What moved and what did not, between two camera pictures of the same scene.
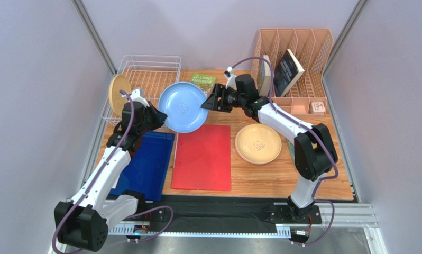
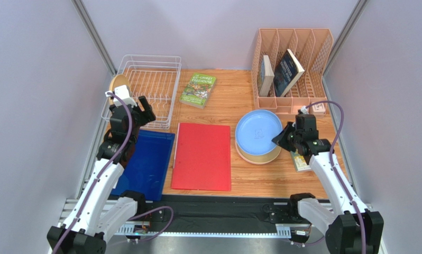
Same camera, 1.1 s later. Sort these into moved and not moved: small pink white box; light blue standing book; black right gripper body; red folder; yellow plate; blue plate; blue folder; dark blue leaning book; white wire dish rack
Moved: black right gripper body; blue plate
Not moved: light blue standing book; yellow plate; small pink white box; white wire dish rack; dark blue leaning book; red folder; blue folder
